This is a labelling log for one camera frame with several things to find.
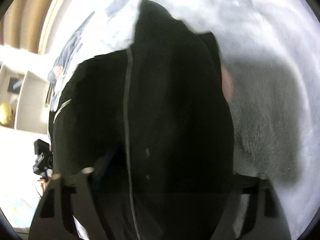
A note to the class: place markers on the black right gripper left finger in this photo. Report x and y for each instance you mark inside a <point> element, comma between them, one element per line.
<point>65,200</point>

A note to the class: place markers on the dark picture frame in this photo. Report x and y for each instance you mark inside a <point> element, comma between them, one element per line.
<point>14,85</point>

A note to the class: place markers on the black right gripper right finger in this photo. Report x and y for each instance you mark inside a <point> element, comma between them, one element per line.
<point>253,211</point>

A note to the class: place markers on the wooden headboard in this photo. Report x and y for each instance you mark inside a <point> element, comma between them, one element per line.
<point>27,24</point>

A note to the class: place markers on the person's left hand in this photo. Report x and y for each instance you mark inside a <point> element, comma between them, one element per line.
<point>44,184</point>

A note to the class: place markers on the grey floral fleece blanket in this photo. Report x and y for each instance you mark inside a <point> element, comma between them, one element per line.
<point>269,55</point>

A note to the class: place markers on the yellow round object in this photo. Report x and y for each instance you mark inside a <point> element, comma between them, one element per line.
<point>6,114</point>

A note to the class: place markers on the white shelf unit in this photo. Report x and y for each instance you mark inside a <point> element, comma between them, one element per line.
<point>31,105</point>

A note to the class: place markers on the black jacket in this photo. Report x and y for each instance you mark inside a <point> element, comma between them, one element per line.
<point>153,119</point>

